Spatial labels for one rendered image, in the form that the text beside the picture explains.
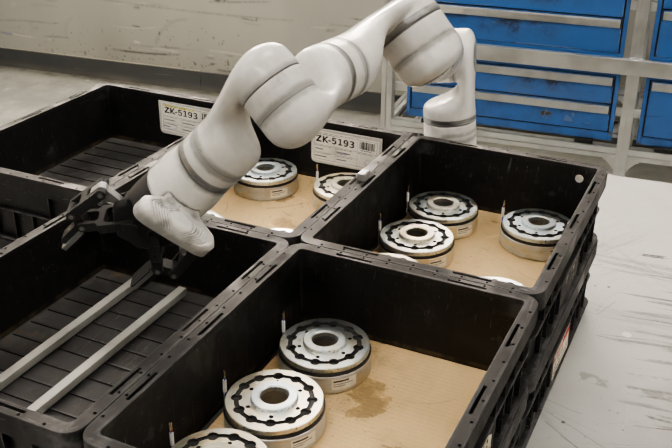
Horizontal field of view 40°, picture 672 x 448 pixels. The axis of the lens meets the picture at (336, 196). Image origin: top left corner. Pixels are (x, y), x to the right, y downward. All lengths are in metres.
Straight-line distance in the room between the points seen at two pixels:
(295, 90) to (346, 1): 3.34
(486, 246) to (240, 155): 0.51
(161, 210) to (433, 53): 0.40
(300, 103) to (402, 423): 0.35
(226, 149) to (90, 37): 4.01
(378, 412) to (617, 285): 0.65
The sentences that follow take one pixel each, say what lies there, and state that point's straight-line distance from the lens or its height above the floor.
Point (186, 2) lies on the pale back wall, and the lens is 4.55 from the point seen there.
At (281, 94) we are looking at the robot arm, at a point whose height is 1.16.
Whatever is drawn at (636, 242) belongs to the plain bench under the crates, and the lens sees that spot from 1.68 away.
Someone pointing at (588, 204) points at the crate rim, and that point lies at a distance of 1.23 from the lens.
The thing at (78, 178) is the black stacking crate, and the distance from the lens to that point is 1.57.
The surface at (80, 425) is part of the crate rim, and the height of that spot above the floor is 0.93.
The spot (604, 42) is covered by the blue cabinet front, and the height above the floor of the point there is 0.65.
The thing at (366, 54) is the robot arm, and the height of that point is 1.16.
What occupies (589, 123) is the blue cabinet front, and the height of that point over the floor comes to 0.37.
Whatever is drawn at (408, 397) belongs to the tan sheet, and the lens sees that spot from 1.01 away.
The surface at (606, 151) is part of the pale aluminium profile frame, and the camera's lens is 3.22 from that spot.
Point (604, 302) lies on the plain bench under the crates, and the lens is 1.48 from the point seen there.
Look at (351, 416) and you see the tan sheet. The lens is 0.98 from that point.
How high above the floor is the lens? 1.44
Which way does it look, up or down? 25 degrees down
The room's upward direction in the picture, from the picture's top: straight up
